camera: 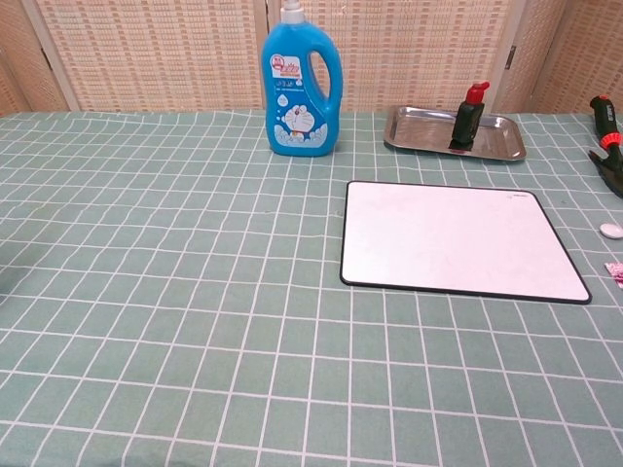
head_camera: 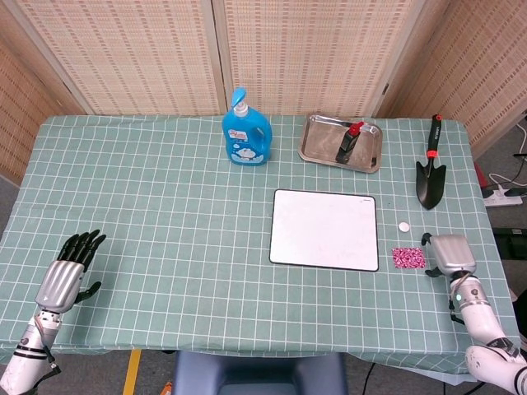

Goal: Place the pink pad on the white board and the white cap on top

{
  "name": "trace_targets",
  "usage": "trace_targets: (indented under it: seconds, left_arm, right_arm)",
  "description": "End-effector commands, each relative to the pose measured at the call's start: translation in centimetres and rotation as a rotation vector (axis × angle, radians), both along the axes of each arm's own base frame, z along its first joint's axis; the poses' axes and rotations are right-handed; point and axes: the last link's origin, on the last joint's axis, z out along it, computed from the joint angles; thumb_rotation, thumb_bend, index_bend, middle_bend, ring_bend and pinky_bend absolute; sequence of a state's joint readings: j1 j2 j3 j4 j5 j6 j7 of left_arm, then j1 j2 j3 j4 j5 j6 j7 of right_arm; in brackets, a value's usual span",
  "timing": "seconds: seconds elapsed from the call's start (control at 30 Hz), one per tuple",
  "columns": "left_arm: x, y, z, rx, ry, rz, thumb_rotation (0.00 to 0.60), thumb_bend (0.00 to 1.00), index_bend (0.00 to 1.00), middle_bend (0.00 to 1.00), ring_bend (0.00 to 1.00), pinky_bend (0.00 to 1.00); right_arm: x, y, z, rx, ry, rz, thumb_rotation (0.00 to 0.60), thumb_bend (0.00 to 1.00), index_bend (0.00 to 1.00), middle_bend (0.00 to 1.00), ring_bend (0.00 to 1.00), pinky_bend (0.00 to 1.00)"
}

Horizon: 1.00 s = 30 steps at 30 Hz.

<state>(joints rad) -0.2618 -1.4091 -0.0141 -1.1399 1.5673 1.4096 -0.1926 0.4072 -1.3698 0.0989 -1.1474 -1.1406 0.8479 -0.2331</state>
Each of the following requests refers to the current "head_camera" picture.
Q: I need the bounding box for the green checked tablecloth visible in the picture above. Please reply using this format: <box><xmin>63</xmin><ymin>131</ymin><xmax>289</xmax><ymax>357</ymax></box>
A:
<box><xmin>0</xmin><ymin>114</ymin><xmax>522</xmax><ymax>376</ymax></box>

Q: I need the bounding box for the red patterned square cloth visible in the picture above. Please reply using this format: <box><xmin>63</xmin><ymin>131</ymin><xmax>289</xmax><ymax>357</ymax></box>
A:
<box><xmin>391</xmin><ymin>247</ymin><xmax>427</xmax><ymax>270</ymax></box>

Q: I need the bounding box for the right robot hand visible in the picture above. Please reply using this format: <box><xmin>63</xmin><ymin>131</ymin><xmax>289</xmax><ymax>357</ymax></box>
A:
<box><xmin>421</xmin><ymin>232</ymin><xmax>478</xmax><ymax>278</ymax></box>

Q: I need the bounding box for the blue detergent pump bottle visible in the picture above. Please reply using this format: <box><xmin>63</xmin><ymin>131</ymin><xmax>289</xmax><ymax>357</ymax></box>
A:
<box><xmin>222</xmin><ymin>86</ymin><xmax>273</xmax><ymax>167</ymax></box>

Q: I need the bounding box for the dark bottle with red cap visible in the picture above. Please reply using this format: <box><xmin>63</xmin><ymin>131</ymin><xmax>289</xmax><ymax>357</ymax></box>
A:
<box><xmin>334</xmin><ymin>121</ymin><xmax>366</xmax><ymax>164</ymax></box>

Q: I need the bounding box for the bamboo folding screen panel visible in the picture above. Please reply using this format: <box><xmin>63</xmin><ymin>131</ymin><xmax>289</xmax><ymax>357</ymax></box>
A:
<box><xmin>376</xmin><ymin>0</ymin><xmax>527</xmax><ymax>160</ymax></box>
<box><xmin>0</xmin><ymin>0</ymin><xmax>227</xmax><ymax>117</ymax></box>
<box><xmin>0</xmin><ymin>0</ymin><xmax>90</xmax><ymax>184</ymax></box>
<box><xmin>212</xmin><ymin>0</ymin><xmax>452</xmax><ymax>119</ymax></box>

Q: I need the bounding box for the black box on floor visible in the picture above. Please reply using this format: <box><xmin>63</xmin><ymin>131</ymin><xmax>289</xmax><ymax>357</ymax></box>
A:
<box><xmin>492</xmin><ymin>225</ymin><xmax>527</xmax><ymax>261</ymax></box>

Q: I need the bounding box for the white power strip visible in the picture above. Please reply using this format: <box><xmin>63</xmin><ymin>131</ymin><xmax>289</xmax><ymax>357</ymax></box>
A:
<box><xmin>483</xmin><ymin>184</ymin><xmax>524</xmax><ymax>208</ymax></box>

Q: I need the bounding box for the white cable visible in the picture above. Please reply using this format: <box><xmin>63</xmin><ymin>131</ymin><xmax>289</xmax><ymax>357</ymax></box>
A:
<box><xmin>487</xmin><ymin>171</ymin><xmax>520</xmax><ymax>191</ymax></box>

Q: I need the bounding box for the white mat with black edge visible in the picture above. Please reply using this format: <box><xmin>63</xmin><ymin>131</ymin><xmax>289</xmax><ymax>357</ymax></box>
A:
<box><xmin>268</xmin><ymin>188</ymin><xmax>380</xmax><ymax>273</ymax></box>

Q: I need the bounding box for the stainless steel tray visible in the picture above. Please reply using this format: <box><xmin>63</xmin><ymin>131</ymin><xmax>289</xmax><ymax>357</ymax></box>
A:
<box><xmin>297</xmin><ymin>114</ymin><xmax>384</xmax><ymax>174</ymax></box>

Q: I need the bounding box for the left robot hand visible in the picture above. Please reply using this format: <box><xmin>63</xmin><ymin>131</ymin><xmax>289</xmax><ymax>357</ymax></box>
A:
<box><xmin>35</xmin><ymin>229</ymin><xmax>107</xmax><ymax>314</ymax></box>

